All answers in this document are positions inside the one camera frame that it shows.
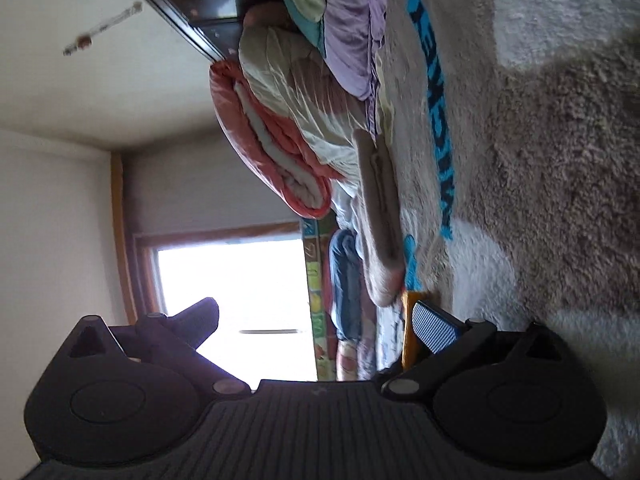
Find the purple patchwork quilt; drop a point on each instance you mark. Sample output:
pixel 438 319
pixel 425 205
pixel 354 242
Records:
pixel 350 25

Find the grey pink folded garment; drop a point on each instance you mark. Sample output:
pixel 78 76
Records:
pixel 380 200

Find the cartoon printed blanket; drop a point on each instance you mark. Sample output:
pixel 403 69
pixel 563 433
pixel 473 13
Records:
pixel 525 135

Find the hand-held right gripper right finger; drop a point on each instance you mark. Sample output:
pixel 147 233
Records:
pixel 435 327

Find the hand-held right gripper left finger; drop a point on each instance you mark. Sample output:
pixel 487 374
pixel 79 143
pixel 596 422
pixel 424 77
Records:
pixel 200 317

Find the pink rolled quilt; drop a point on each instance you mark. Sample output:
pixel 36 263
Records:
pixel 280 160

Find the cream quilt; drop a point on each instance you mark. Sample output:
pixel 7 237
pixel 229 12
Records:
pixel 310 105

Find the window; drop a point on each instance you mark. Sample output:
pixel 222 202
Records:
pixel 225 285

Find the blue pillow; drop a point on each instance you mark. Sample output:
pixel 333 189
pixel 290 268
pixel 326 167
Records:
pixel 345 285

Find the hanging wall ornament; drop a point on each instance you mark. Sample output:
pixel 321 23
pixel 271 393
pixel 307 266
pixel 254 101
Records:
pixel 107 25

